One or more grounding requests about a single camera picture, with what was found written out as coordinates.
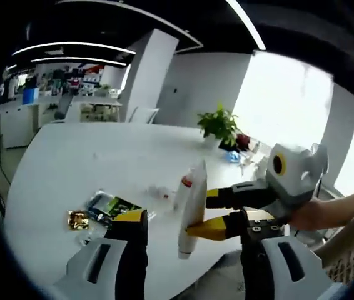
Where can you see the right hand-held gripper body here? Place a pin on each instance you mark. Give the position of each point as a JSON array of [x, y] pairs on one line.
[[296, 181]]

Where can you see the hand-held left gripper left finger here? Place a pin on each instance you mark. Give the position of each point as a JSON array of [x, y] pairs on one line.
[[130, 250]]

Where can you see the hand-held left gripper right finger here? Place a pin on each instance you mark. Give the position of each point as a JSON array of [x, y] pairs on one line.
[[258, 265]]

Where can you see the small clear skincare sachet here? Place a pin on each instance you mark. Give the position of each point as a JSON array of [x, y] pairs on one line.
[[91, 237]]

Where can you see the white skincare tube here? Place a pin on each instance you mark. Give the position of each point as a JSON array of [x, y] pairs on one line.
[[189, 203]]

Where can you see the green and silver skincare sachet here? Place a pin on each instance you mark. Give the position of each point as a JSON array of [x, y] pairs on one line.
[[117, 207]]

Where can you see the tall red-collar skincare pump bottle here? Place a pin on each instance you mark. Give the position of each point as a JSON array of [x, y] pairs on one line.
[[187, 182]]

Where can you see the gold skincare sachet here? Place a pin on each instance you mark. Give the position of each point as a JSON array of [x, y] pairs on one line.
[[77, 219]]

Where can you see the white skincare bottle red label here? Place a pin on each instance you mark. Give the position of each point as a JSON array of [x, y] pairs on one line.
[[161, 192]]

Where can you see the person's right hand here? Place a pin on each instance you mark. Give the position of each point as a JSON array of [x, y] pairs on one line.
[[310, 217]]

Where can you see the small white desk ornament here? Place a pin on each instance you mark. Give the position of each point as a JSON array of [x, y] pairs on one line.
[[252, 161]]

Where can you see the blue cloth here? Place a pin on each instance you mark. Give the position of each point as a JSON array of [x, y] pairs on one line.
[[231, 156]]

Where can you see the white plant pot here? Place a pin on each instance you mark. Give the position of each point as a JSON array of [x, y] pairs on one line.
[[211, 142]]

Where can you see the green potted plant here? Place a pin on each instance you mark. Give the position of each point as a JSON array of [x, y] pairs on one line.
[[219, 123]]

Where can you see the white office chair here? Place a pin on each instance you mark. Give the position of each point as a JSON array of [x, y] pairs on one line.
[[142, 115]]

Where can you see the grey office chair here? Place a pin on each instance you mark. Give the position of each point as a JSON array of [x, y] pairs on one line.
[[62, 107]]

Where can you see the white low cabinet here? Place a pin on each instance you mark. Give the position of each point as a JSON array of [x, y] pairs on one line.
[[17, 125]]

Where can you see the blue box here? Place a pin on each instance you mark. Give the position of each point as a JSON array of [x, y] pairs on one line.
[[30, 96]]

